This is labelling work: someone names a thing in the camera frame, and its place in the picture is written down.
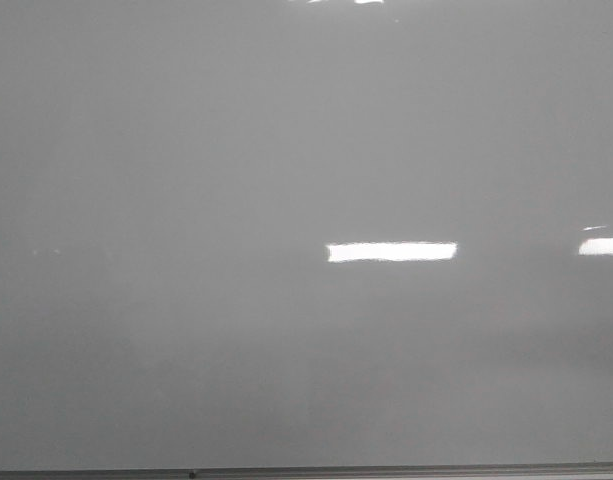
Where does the white whiteboard with aluminium frame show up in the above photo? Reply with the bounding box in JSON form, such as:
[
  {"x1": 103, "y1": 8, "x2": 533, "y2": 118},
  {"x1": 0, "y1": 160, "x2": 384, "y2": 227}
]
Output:
[{"x1": 0, "y1": 1, "x2": 613, "y2": 470}]

